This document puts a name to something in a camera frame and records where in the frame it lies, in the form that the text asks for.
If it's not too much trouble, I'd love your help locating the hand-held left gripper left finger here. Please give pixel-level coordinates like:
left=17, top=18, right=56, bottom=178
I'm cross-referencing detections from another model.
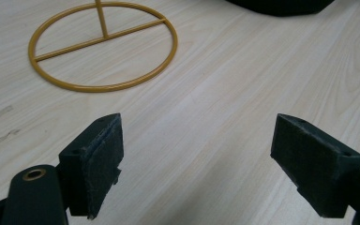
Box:
left=58, top=112, right=125, bottom=220

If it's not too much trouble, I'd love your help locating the gold metal ring stand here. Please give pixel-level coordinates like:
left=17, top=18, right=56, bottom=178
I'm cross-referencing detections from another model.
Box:
left=27, top=0, right=179, bottom=94

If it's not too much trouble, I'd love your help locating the black object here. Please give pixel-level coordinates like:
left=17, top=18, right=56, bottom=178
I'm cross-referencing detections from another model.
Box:
left=225, top=0, right=336, bottom=17

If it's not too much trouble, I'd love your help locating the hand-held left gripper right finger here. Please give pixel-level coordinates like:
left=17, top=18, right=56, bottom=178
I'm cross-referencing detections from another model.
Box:
left=270, top=112, right=360, bottom=219

